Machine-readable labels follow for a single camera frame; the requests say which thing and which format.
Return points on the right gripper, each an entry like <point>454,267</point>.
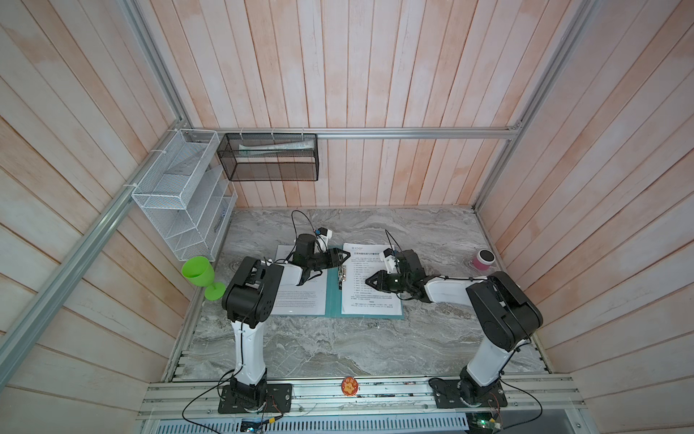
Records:
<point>379,285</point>

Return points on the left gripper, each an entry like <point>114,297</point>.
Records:
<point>334,256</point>

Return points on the green file folder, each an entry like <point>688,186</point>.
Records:
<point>356,299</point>

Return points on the printed paper sheet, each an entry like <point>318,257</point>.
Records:
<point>306,300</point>

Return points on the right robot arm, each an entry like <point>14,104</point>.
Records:
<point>506,315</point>

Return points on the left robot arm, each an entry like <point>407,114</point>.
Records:
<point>251,296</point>

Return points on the metal folder clip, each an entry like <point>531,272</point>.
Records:
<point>341,276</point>

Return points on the pink cylindrical speaker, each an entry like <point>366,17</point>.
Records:
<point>483,260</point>

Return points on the black mesh basket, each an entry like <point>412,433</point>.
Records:
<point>270,157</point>

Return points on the green plastic goblet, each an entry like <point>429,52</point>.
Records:
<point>199,272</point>

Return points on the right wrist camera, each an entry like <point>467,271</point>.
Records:
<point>390,261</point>

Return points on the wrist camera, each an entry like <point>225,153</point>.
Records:
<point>323,236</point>
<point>390,261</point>

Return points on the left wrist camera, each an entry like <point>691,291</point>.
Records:
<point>323,236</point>

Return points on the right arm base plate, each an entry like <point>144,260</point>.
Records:
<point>454,394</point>

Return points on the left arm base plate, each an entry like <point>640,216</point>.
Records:
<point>240,398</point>

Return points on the white wire mesh shelf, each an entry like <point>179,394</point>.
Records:
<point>186,198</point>

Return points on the aluminium front rail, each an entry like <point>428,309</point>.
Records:
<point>400,394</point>

